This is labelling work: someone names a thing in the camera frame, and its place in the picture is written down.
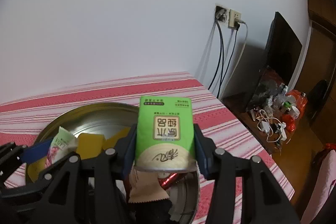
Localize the small yellow sponge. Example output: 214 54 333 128
27 156 47 182

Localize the large yellow sponge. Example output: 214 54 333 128
76 133 105 160

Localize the beige cleaning cloth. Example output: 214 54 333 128
129 169 170 203

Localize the green tissue pack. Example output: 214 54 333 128
134 96 197 173

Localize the yellow green scouring sponge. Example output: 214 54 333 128
102 127 130 150

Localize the black cloth bundle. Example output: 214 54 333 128
128 199 175 223

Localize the red striped tablecloth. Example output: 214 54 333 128
1 73 294 223

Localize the round metal tray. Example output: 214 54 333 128
34 103 199 223

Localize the wooden door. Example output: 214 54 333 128
295 0 335 120

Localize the black monitor screen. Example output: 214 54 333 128
252 12 302 99

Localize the white charger with cable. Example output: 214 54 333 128
257 110 287 144

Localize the white power cable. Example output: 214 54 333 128
219 20 249 98

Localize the white wall socket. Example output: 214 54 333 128
228 9 242 28

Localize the wall power socket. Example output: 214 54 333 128
215 4 230 24

